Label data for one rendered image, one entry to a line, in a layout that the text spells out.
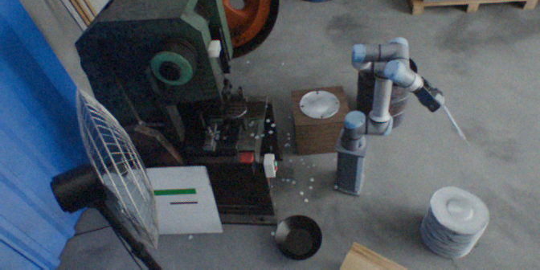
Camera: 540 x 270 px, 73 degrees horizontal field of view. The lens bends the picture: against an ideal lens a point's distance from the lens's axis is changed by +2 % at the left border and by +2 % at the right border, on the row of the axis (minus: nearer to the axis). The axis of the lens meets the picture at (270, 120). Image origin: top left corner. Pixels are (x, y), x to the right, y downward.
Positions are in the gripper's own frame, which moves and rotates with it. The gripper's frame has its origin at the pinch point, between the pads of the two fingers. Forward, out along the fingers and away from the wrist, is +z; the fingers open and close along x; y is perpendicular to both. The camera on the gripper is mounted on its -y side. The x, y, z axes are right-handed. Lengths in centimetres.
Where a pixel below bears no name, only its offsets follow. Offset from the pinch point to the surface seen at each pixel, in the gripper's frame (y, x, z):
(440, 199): -7, 42, 62
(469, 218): -21, 36, 68
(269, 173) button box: 21, 92, -19
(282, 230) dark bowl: 11, 127, 17
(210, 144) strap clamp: 34, 97, -54
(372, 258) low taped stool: -30, 77, 26
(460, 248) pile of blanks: -29, 52, 77
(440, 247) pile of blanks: -24, 61, 75
